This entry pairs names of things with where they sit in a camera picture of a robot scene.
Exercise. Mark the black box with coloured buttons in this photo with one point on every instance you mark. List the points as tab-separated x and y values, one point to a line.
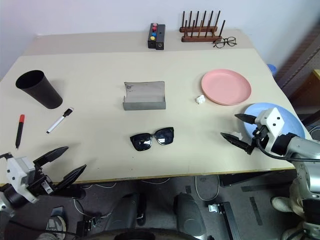
160	37

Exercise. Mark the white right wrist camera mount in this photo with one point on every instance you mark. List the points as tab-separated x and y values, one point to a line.
273	118

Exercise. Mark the black plastic cup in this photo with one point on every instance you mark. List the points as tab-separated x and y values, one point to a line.
42	92

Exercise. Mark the black metal frame bar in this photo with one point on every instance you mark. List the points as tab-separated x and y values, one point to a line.
228	217

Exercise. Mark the wooden cabinet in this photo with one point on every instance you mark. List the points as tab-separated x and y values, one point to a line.
308	95

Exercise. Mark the light blue plate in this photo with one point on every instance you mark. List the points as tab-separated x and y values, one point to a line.
292	122

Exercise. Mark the blue round container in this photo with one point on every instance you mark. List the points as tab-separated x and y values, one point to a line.
272	68

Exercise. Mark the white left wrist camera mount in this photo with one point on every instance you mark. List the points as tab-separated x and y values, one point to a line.
15	178

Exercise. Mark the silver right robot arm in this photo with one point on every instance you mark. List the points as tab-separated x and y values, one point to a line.
305	147

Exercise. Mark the brown pegboard panel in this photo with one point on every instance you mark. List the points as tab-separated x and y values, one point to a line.
300	57

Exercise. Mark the black-framed clear eyeglasses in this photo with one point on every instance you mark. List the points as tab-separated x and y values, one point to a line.
226	41

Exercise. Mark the crumpled white paper ball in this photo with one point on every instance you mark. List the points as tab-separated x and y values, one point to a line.
200	99
237	135

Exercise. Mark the pink plate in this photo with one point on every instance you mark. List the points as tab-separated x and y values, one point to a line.
225	86

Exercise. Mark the black sunglasses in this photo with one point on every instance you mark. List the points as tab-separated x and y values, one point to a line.
141	142

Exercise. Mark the wooden peg rack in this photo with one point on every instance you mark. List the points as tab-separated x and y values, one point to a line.
200	38

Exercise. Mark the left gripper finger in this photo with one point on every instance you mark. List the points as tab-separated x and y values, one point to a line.
71	177
51	155

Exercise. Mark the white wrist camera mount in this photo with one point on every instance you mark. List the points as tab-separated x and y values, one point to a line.
15	178
273	118

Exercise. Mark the dark grey rounded shell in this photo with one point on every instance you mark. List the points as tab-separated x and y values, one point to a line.
125	212
188	215

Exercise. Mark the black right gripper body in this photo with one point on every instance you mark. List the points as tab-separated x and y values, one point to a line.
260	136

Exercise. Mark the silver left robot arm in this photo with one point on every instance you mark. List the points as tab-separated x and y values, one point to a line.
13	197

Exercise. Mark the beige shoe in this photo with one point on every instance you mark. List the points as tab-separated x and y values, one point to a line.
282	203

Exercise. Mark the black pen with red cap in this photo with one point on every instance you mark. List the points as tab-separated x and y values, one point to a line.
20	128

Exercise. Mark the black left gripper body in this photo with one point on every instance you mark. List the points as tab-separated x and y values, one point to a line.
40	183

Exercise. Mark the white marker with black cap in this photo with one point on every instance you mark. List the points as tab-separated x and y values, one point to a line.
58	121

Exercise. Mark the grey sneaker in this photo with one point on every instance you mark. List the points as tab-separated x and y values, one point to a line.
56	225

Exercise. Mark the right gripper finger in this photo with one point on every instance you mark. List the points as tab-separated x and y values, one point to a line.
237	141
247	118

